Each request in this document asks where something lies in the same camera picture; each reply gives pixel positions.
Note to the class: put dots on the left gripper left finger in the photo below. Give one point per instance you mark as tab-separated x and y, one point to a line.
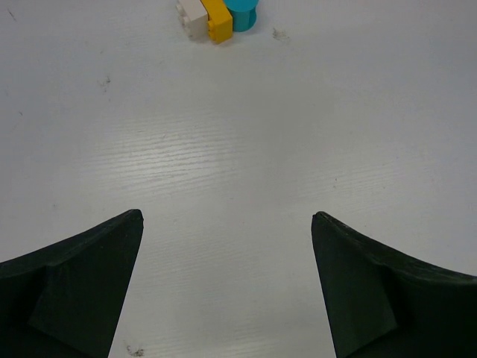
65	300

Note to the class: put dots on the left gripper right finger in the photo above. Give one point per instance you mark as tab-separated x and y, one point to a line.
381	302

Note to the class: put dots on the white lego brick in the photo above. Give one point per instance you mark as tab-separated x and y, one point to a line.
193	17

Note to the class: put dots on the teal rounded lego brick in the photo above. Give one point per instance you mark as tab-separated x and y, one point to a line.
243	13

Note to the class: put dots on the yellow lego brick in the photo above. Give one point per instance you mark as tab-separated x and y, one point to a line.
220	21

